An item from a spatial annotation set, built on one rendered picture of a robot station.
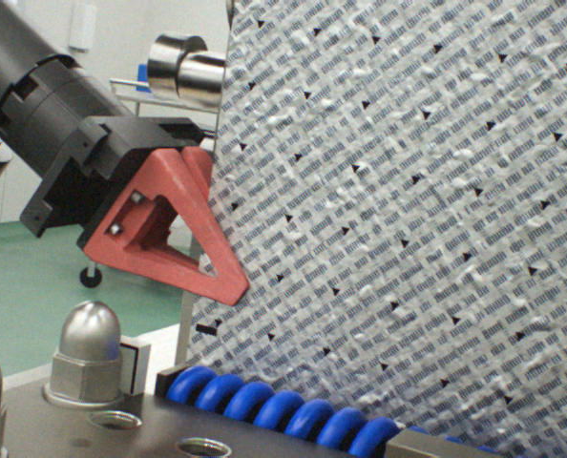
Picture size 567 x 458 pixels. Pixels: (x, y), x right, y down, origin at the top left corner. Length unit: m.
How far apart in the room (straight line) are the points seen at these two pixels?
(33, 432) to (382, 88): 0.21
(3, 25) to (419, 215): 0.24
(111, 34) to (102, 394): 6.37
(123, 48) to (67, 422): 6.51
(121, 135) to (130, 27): 6.49
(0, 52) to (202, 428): 0.22
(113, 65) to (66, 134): 6.34
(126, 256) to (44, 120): 0.08
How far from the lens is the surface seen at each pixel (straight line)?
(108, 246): 0.56
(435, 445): 0.48
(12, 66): 0.59
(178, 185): 0.55
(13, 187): 6.32
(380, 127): 0.52
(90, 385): 0.51
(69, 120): 0.57
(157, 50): 0.67
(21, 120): 0.59
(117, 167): 0.54
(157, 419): 0.51
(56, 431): 0.49
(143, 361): 0.54
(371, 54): 0.52
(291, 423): 0.52
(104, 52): 6.82
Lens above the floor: 1.20
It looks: 9 degrees down
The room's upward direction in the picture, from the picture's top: 9 degrees clockwise
